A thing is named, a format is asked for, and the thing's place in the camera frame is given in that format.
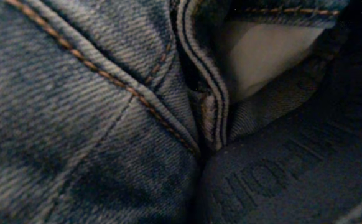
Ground light blue denim jeans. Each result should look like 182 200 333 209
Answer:
0 1 362 223

